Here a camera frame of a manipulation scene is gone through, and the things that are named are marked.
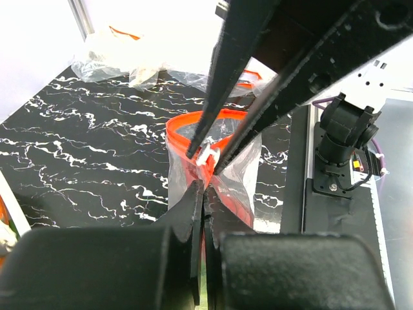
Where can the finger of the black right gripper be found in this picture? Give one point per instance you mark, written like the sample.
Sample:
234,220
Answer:
325,41
242,29

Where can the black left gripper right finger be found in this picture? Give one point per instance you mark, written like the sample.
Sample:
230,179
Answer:
250,270

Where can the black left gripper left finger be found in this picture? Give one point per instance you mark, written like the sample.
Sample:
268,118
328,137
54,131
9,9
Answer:
154,266

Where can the clear zip bag orange zipper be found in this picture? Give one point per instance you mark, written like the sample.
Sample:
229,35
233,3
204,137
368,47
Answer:
236,184

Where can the pile of clear bags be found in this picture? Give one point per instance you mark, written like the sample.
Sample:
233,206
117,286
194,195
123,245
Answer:
108,54

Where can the white plastic basket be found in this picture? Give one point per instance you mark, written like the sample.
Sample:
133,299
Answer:
13,221

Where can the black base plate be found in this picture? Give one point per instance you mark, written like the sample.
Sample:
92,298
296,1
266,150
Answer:
308,209

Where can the aluminium frame post left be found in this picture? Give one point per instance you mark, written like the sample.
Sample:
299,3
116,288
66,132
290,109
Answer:
82,17

